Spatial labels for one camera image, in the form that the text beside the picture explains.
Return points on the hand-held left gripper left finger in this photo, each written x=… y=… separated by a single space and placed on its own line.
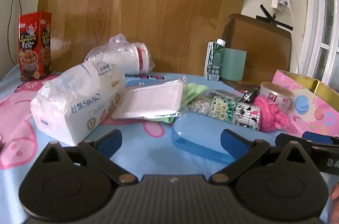
x=111 y=141

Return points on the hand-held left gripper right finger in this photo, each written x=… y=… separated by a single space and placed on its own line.
x=233 y=143

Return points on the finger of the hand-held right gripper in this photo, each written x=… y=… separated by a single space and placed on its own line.
x=312 y=139

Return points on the pink cartoon box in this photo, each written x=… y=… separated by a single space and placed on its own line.
x=312 y=107

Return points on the white tissue pack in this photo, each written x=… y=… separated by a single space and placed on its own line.
x=76 y=104

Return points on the green cloth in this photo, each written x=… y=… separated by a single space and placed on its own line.
x=193 y=88

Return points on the person's right hand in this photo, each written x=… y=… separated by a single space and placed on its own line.
x=335 y=191

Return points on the black and white patterned pack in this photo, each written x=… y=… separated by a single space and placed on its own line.
x=247 y=118

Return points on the small green patterned carton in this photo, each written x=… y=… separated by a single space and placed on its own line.
x=222 y=108

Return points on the printed cartoon blanket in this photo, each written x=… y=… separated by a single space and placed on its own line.
x=148 y=152

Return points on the blue plastic case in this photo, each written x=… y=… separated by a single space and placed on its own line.
x=190 y=139

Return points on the pink fluffy yarn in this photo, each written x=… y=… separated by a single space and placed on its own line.
x=270 y=115

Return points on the black cylinder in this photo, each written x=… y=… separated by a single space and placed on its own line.
x=249 y=95

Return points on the bag of white beads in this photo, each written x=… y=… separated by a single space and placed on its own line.
x=198 y=106

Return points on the small tin can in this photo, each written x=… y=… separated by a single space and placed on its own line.
x=278 y=96

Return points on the flat white packet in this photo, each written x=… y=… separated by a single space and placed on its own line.
x=151 y=99

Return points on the teal cup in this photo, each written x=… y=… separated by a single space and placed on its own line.
x=234 y=65

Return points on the green drink carton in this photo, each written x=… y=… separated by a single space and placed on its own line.
x=214 y=59

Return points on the clear bag of white items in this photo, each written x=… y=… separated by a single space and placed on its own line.
x=124 y=54

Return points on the brown board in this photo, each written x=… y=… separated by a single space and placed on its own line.
x=264 y=49

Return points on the long black tape strip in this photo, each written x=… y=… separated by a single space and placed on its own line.
x=278 y=23

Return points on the red snack box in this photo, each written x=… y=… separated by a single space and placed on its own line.
x=34 y=46

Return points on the short black tape strip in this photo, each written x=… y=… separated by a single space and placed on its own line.
x=267 y=11

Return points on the wooden panel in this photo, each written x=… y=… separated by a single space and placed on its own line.
x=159 y=1

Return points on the white window frame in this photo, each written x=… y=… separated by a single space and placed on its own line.
x=317 y=14

